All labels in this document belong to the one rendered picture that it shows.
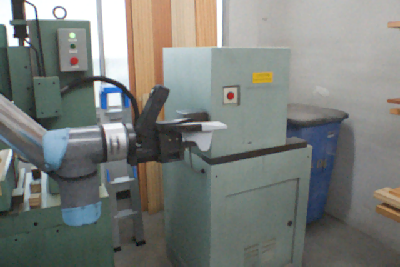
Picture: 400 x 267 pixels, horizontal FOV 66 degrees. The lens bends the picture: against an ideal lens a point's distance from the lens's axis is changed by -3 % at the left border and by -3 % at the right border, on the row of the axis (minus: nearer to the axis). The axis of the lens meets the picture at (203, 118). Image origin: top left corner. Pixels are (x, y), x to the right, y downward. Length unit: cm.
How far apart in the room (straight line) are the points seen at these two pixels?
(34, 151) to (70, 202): 15
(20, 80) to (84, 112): 27
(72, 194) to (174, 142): 22
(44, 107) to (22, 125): 58
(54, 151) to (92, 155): 7
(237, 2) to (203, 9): 48
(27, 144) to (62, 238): 79
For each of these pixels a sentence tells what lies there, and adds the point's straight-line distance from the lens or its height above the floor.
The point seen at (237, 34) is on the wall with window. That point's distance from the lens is 337.
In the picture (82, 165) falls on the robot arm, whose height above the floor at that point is 119.
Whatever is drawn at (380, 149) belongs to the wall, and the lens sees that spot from 258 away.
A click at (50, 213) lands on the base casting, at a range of 142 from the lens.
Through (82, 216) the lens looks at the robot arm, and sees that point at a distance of 67.
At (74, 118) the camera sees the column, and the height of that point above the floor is 112.
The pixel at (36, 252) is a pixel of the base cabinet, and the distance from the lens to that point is 150.
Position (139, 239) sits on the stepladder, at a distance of 249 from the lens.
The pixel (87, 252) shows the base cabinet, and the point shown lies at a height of 56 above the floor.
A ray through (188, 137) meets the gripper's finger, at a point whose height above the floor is 122.
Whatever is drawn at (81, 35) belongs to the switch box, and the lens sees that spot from 133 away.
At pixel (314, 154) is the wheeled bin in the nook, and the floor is 66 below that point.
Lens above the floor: 140
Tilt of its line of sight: 12 degrees down
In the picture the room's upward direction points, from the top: straight up
